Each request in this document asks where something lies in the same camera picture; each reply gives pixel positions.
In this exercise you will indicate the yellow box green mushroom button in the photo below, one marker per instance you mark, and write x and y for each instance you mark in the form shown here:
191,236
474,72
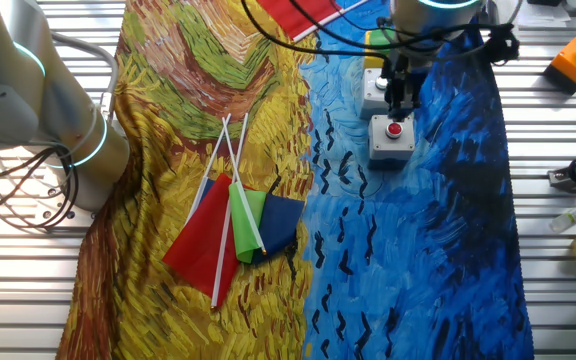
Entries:
372,60

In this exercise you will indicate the painted blue yellow cloth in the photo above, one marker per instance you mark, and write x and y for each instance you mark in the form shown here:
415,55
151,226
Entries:
418,250

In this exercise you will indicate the grey box small green button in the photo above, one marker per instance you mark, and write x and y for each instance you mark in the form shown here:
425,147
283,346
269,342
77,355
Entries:
370,97

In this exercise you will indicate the small green flag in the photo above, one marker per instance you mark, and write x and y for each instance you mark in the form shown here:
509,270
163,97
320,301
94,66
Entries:
243,220

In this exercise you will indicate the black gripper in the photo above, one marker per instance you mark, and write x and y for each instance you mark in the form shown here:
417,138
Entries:
402,75

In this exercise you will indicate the large red flag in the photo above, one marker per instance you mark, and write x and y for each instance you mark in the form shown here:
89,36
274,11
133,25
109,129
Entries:
298,12

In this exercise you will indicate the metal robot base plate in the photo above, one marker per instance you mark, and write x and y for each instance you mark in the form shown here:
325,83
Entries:
58,205

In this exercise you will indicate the orange emergency stop box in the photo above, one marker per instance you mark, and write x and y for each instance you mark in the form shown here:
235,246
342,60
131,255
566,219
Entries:
575,62

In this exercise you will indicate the small red flag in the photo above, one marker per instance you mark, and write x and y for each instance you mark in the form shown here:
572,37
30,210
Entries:
203,245

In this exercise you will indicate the small dark blue flag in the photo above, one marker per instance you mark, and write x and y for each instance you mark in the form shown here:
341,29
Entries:
278,225

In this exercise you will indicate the grey box red button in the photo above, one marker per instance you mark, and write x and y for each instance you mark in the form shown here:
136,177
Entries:
383,145

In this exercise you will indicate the white paper sheet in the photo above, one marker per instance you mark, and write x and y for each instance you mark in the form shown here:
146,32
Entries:
543,15

